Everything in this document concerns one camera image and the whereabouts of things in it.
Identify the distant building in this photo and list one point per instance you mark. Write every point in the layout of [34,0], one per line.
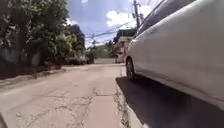
[122,41]

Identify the grey concrete road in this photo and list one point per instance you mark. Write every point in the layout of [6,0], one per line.
[66,96]

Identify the utility pole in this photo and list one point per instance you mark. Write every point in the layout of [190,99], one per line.
[136,13]

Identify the white car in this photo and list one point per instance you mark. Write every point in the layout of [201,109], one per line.
[183,50]

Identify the row of trees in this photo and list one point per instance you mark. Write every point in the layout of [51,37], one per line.
[33,33]

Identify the roadside kerb strip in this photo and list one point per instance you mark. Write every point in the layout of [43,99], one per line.
[28,77]

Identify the pale distant wall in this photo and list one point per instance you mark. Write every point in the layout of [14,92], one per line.
[104,61]

